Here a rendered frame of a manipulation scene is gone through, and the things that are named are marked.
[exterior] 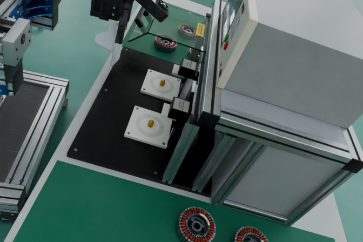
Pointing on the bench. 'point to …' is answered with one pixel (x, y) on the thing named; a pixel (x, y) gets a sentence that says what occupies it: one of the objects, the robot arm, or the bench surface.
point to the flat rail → (198, 85)
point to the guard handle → (141, 17)
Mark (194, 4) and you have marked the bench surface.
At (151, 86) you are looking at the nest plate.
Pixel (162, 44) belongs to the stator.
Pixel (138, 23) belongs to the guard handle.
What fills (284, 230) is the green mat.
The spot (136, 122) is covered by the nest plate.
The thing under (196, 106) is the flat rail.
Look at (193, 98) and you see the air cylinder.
